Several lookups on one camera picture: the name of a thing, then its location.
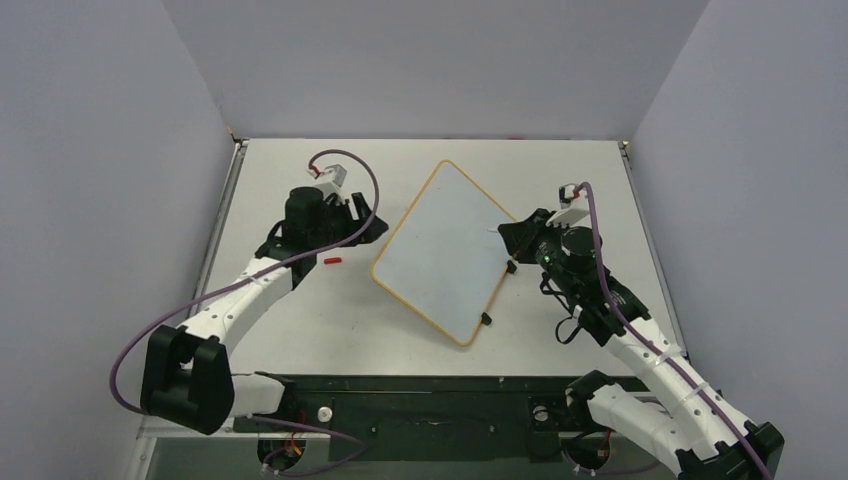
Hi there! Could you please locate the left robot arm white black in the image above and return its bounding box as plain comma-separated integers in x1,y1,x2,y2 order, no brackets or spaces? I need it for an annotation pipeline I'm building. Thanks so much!
139,187,388,435

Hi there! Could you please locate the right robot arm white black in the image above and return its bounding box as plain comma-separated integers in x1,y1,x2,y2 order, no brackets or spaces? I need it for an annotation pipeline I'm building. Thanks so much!
496,209,785,479

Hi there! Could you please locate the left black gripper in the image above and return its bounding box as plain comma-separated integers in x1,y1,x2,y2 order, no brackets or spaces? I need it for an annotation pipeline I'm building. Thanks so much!
310,193,386,252

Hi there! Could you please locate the aluminium rail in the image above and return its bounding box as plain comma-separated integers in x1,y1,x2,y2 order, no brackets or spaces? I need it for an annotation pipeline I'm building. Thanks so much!
618,140,686,351
184,139,250,319

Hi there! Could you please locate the yellow framed whiteboard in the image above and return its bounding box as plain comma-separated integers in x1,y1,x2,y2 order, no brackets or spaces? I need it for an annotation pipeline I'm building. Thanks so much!
370,160,515,346

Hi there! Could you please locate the right aluminium rail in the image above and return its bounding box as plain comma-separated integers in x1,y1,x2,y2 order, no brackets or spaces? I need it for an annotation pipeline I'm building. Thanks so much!
618,140,686,351

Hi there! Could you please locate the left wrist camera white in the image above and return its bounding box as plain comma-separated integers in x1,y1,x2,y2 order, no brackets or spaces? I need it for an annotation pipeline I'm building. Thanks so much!
307,164,347,201

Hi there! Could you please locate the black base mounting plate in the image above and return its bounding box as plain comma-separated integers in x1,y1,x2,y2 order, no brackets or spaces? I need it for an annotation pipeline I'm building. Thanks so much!
233,375,604,462

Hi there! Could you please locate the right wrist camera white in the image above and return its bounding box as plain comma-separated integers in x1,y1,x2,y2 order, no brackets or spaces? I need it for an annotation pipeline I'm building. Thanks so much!
546,183,590,228

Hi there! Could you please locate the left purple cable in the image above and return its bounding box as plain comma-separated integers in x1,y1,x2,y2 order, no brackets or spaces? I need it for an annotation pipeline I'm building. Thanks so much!
109,148,381,478

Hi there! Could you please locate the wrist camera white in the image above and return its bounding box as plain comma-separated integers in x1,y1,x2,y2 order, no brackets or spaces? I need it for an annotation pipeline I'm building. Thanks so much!
546,183,590,228
307,164,347,201

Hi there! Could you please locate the left aluminium rail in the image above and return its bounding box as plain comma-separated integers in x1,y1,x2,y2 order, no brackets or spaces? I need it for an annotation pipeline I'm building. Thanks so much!
184,139,250,319

